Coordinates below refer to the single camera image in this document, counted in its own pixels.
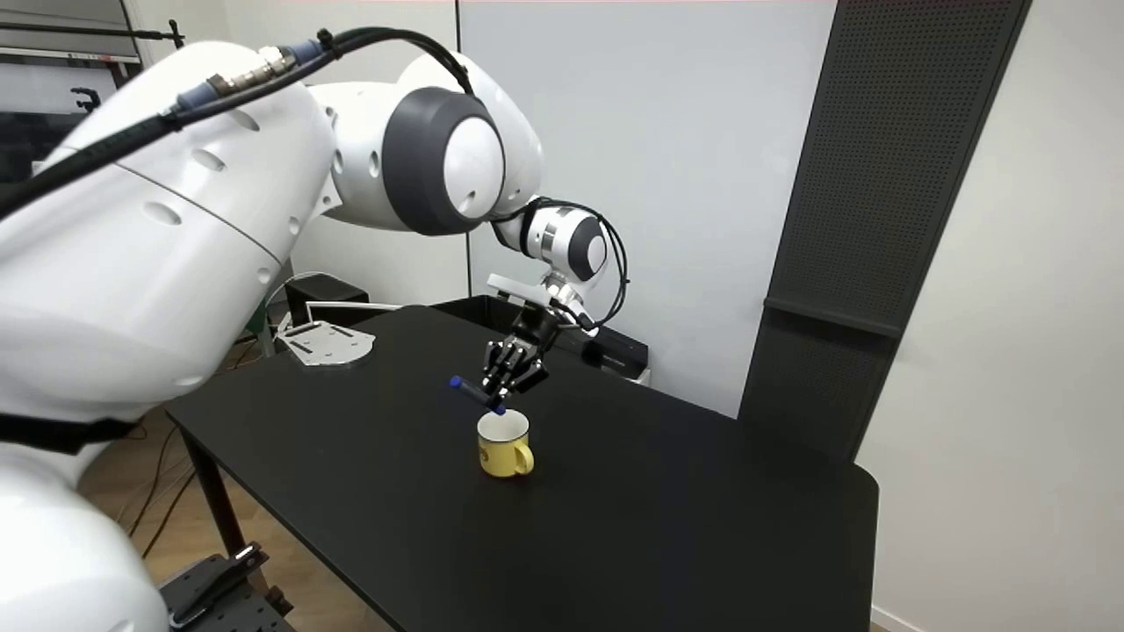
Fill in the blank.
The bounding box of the black clamp lever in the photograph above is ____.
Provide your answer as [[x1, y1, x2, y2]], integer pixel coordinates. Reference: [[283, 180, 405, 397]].
[[165, 539, 269, 632]]

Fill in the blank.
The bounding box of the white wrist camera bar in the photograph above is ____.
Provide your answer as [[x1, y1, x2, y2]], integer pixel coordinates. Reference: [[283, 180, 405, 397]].
[[480, 269, 569, 331]]

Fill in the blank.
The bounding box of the black box with white bar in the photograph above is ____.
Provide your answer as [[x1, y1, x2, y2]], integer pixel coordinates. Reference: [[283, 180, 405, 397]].
[[282, 269, 408, 331]]

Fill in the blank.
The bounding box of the small black box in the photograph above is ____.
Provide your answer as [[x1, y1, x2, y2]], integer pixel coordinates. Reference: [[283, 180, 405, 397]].
[[578, 322, 652, 384]]

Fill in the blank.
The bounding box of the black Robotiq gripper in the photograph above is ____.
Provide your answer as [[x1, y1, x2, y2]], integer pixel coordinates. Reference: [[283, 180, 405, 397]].
[[478, 312, 567, 404]]

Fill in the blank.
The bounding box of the black table leg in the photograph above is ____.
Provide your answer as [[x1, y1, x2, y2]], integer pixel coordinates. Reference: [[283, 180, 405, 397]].
[[179, 425, 255, 570]]

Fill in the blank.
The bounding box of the grey metal breadboard plate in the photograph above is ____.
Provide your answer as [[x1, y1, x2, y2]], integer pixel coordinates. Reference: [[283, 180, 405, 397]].
[[156, 548, 299, 632]]

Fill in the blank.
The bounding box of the yellow cup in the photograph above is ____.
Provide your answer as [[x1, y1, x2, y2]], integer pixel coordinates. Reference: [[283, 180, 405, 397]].
[[473, 408, 539, 480]]

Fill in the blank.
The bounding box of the black acoustic panel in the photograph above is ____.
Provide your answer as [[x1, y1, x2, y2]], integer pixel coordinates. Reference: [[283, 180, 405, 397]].
[[735, 0, 1036, 475]]

